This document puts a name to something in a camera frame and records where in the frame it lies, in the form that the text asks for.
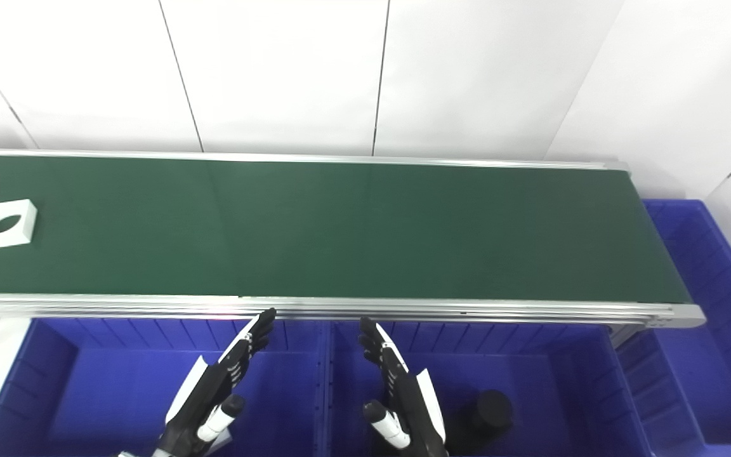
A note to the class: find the green conveyor belt aluminium frame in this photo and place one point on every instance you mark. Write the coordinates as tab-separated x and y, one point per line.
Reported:
340	228

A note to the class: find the black cylinder part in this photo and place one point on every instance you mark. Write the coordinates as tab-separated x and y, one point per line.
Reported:
489	412

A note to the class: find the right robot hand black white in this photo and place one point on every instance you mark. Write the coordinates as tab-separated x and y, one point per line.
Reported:
407	400

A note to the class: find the blue plastic bin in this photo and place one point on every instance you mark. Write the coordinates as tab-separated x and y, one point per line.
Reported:
708	355
530	381
105	393

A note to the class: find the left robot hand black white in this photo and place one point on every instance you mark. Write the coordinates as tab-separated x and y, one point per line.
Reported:
213	387

